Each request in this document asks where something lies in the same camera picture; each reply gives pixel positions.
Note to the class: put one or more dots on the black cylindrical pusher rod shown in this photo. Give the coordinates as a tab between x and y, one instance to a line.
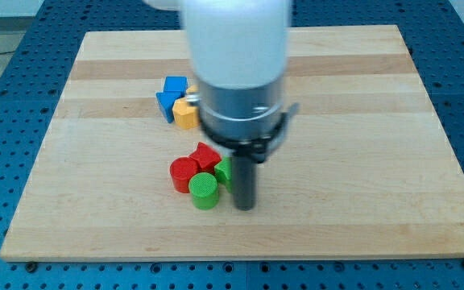
243	181

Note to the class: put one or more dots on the red cylinder block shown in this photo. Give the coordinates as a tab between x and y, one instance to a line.
182	171

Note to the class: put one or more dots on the blue wedge block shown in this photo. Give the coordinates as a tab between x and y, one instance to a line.
166	101

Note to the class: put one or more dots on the yellow block behind arm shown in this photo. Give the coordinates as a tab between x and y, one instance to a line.
192	89

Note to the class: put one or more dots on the green cylinder block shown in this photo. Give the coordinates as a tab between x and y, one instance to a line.
203	188

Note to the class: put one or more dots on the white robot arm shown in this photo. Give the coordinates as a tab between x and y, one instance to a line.
238	52

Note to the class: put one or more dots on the green angular block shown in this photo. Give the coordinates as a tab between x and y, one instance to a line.
223	173

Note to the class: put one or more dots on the red pentagon block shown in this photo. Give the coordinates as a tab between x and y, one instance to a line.
206	157

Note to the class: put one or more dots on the yellow hexagon block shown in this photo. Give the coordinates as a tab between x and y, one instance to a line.
185	115

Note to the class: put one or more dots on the wooden board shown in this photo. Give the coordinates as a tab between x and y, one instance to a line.
366	171

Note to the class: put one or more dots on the blue cube block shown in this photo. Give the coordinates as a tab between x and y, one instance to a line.
175	84

